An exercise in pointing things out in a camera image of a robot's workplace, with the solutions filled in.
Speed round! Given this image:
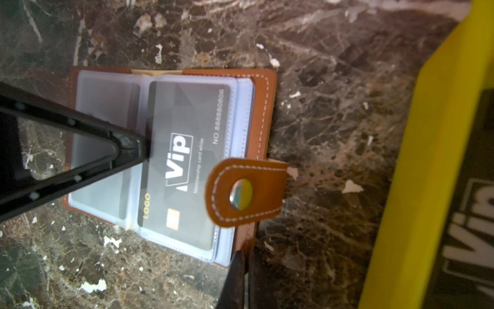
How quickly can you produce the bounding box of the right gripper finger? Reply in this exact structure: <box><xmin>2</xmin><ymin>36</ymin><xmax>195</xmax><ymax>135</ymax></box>
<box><xmin>216</xmin><ymin>251</ymin><xmax>246</xmax><ymax>309</ymax></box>

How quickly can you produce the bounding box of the dark credit card stack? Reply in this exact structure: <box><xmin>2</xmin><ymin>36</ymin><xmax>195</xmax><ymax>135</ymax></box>
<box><xmin>422</xmin><ymin>89</ymin><xmax>493</xmax><ymax>308</ymax></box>

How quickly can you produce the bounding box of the brown leather card holder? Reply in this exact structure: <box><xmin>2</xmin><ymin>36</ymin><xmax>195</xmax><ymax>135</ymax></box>
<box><xmin>64</xmin><ymin>67</ymin><xmax>288</xmax><ymax>267</ymax></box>

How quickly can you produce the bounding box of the yellow plastic card tray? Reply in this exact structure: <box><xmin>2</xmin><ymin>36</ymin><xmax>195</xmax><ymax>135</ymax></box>
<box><xmin>359</xmin><ymin>1</ymin><xmax>493</xmax><ymax>308</ymax></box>

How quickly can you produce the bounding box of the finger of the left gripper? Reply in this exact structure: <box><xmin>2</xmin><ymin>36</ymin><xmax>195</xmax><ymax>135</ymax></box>
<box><xmin>1</xmin><ymin>142</ymin><xmax>147</xmax><ymax>222</ymax></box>
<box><xmin>1</xmin><ymin>82</ymin><xmax>148</xmax><ymax>162</ymax></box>

